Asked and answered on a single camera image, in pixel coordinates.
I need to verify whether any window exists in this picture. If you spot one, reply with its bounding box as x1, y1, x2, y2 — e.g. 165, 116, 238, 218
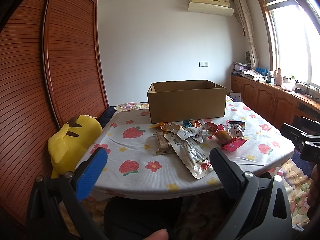
258, 0, 319, 88

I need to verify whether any floral curtain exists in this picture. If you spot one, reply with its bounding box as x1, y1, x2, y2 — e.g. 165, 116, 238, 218
234, 0, 259, 69

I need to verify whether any floral bed quilt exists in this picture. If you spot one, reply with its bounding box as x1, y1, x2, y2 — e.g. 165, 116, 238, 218
114, 102, 149, 112

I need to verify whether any orange snack packet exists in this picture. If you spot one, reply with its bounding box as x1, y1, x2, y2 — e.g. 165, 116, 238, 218
152, 122, 182, 134

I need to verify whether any pink thermos bottle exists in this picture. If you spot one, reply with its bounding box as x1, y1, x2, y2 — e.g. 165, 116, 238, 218
274, 68, 283, 87

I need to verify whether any brown grain snack bar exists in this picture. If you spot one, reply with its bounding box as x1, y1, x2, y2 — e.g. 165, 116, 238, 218
156, 131, 175, 155

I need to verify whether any wooden slatted wardrobe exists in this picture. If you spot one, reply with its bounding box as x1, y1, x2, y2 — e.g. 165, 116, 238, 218
1, 0, 108, 224

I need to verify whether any silver blue snack pouch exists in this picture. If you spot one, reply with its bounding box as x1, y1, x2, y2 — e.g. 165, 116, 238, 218
228, 121, 246, 138

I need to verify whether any teal candy wrapper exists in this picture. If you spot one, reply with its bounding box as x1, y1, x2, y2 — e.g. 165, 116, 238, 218
183, 120, 192, 128

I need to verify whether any wooden sideboard cabinet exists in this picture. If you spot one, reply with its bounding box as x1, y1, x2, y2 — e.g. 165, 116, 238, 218
231, 75, 319, 128

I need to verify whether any person left hand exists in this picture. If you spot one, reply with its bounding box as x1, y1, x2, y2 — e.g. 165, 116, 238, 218
144, 229, 169, 240

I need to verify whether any white red snack pouch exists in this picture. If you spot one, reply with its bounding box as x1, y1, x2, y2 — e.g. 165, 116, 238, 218
176, 122, 218, 143

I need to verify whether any wall air conditioner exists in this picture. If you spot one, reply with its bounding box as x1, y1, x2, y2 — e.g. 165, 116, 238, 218
188, 0, 234, 17

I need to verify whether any brown cardboard box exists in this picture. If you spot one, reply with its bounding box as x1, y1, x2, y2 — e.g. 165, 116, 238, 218
147, 80, 227, 124

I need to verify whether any yellow plush toy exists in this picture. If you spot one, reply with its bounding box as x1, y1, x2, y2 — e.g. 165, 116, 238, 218
48, 115, 103, 178

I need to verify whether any long white snack pouch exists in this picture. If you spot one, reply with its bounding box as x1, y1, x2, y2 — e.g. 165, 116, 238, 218
164, 133, 214, 179

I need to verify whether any red snack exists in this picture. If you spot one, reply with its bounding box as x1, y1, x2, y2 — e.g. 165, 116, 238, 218
214, 130, 246, 152

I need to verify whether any person right hand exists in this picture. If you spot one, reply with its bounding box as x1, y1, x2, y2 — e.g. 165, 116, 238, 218
307, 164, 320, 207

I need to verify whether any wall light switch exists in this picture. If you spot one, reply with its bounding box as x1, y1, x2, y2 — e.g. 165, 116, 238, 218
199, 62, 208, 67

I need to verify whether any strawberry print tablecloth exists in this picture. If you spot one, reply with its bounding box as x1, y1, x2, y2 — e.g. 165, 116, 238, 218
83, 101, 294, 201

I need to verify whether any copper foil snack packet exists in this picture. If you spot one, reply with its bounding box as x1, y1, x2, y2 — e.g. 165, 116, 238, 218
190, 120, 202, 128

